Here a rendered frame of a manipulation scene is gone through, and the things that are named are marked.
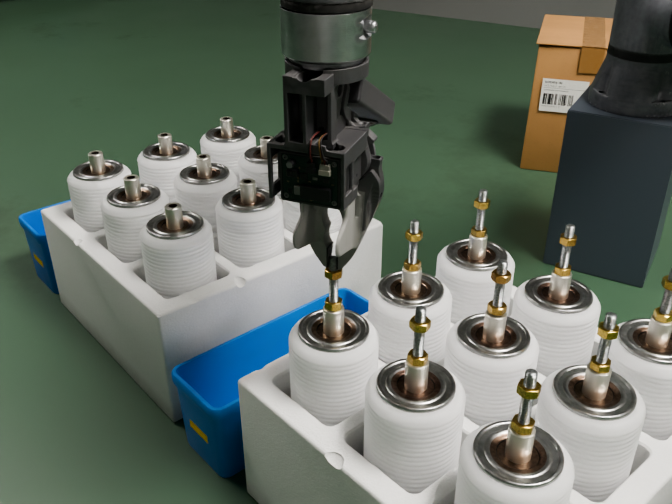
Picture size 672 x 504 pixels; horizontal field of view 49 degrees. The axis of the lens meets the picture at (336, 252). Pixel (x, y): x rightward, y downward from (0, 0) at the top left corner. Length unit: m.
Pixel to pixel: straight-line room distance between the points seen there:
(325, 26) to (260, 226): 0.48
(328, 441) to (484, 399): 0.16
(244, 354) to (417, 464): 0.38
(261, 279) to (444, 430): 0.41
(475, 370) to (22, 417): 0.65
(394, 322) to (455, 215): 0.78
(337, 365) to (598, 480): 0.27
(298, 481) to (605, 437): 0.32
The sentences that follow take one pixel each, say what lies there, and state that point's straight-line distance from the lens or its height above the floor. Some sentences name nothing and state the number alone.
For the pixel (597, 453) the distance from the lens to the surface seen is 0.73.
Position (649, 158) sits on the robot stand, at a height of 0.24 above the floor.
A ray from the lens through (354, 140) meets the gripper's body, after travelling 0.63.
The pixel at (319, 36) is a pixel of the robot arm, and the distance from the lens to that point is 0.60.
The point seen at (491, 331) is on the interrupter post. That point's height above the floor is 0.26.
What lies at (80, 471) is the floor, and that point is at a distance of 1.03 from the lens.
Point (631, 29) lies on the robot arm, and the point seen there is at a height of 0.43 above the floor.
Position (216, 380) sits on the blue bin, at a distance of 1.01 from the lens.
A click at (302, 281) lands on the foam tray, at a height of 0.14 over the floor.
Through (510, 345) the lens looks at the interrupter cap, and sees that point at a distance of 0.78.
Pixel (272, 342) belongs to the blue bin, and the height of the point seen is 0.09.
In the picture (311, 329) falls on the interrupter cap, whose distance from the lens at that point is 0.78.
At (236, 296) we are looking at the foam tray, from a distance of 1.01.
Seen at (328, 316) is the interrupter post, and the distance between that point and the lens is 0.76.
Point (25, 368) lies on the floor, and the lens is 1.22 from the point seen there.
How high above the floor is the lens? 0.71
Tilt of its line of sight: 30 degrees down
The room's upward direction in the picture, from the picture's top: straight up
